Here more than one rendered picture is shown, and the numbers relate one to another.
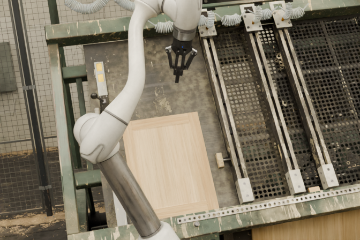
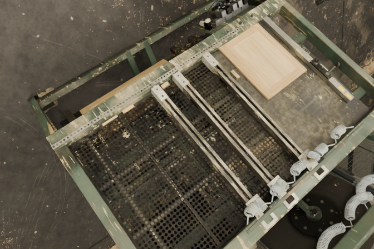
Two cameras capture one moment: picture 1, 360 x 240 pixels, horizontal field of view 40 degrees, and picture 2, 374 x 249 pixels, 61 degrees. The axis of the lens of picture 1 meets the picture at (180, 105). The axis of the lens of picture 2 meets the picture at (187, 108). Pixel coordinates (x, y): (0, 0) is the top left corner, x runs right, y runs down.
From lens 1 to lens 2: 2.35 m
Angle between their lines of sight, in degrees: 49
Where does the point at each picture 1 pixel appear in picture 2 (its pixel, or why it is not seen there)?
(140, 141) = (288, 64)
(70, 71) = (360, 91)
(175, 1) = not seen: outside the picture
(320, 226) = not seen: hidden behind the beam
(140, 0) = not seen: outside the picture
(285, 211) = (179, 60)
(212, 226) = (217, 34)
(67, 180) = (308, 24)
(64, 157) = (319, 34)
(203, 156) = (246, 73)
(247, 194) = (208, 56)
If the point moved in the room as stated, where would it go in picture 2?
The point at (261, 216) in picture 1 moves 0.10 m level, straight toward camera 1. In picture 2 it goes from (192, 51) to (192, 38)
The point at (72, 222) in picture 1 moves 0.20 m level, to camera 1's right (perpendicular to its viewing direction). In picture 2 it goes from (289, 8) to (273, 14)
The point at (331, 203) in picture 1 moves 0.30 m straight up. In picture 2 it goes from (151, 77) to (172, 90)
